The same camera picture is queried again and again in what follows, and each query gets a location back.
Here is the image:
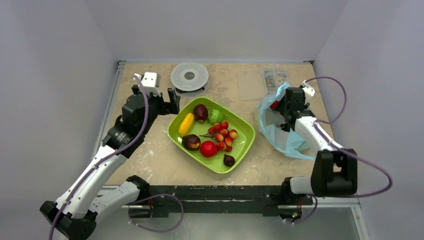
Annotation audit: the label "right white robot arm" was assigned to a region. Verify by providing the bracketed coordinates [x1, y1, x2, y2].
[275, 86, 358, 204]

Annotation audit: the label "dark brown fake fig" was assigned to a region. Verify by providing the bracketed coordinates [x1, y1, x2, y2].
[223, 154, 236, 167]

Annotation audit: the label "red fake cherry bunch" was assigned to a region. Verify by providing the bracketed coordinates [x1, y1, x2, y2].
[200, 120, 238, 153]

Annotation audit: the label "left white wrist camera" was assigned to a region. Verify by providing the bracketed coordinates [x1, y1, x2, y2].
[141, 72, 161, 96]

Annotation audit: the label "light blue plastic bag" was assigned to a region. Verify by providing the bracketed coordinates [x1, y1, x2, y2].
[253, 82, 315, 161]

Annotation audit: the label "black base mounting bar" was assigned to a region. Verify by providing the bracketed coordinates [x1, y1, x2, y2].
[127, 183, 313, 219]

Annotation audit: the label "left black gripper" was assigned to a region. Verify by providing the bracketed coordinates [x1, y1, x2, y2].
[132, 85, 179, 135]

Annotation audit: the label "red fake pomegranate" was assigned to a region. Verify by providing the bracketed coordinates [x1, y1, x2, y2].
[199, 140, 218, 158]

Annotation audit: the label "dark red fake mango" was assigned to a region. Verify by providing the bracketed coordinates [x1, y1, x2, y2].
[193, 104, 209, 123]

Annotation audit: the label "dark red yellow fake fruit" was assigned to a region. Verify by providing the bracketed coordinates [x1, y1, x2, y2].
[181, 134, 202, 151]

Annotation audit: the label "white filament spool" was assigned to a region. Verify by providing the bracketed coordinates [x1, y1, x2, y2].
[170, 62, 209, 98]

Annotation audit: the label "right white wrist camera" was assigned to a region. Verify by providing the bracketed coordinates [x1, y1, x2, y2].
[300, 80, 316, 104]

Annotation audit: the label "green fake cabbage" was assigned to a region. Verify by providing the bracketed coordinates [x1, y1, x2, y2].
[208, 109, 225, 125]

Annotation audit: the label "clear screw organizer box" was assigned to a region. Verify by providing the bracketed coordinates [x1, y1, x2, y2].
[236, 67, 290, 101]

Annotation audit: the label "green plastic tray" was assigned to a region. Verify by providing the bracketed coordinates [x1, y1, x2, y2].
[168, 96, 256, 174]

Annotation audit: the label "yellow fake corn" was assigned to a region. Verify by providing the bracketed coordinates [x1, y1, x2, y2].
[178, 112, 195, 137]

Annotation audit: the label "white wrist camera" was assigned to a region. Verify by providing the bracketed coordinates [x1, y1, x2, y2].
[300, 80, 316, 104]
[141, 72, 161, 96]

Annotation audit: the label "red fake fruits in bag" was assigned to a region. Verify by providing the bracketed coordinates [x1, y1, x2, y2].
[269, 100, 280, 110]

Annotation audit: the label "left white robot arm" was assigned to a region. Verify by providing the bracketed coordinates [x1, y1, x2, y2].
[40, 84, 180, 240]

